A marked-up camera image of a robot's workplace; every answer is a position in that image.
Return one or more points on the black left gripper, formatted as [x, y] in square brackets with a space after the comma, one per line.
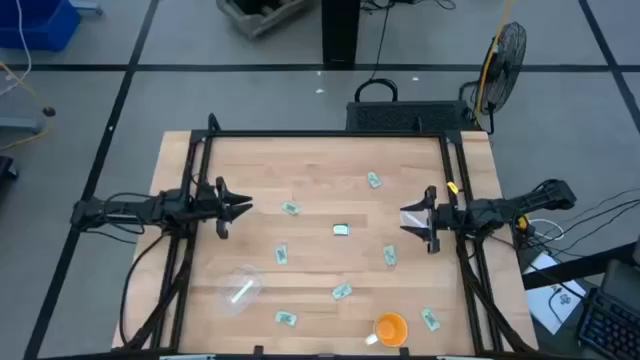
[212, 205]

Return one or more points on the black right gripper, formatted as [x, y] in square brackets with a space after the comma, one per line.
[445, 217]

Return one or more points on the green white sweetener packet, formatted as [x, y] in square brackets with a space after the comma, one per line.
[389, 255]
[430, 319]
[285, 318]
[291, 208]
[374, 179]
[281, 254]
[342, 291]

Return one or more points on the dark-edged sweetener packet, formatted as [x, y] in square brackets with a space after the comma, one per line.
[341, 229]

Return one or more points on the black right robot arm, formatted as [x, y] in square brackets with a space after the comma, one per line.
[510, 207]

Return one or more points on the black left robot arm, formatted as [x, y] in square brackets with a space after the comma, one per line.
[130, 212]

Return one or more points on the clear plastic container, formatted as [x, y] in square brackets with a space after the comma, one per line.
[232, 302]
[414, 219]

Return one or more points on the white sweetener stick packet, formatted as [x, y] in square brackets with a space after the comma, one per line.
[242, 291]

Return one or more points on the black mesh computer case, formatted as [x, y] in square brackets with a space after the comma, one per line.
[400, 117]

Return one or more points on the yellow plug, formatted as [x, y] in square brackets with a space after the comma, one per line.
[522, 222]

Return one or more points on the orange mug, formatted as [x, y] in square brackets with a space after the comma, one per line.
[391, 330]

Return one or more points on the white printed paper sheet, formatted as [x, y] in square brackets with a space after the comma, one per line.
[545, 300]

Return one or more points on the black floor fan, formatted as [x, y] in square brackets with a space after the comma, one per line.
[505, 60]

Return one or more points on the grey crate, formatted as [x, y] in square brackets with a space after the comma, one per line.
[260, 20]

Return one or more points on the black pillar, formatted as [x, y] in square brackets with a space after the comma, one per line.
[340, 30]

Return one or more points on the small black disc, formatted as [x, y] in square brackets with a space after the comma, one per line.
[48, 111]

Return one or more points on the black backlit keyboard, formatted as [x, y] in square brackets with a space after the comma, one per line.
[607, 325]

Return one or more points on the grey metal foot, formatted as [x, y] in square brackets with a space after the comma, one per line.
[86, 7]
[20, 124]

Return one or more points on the black floor object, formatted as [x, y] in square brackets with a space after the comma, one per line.
[7, 167]

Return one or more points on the blue plastic bin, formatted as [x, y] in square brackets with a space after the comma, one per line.
[35, 25]

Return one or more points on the black aluminium table frame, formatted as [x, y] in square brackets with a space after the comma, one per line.
[325, 133]

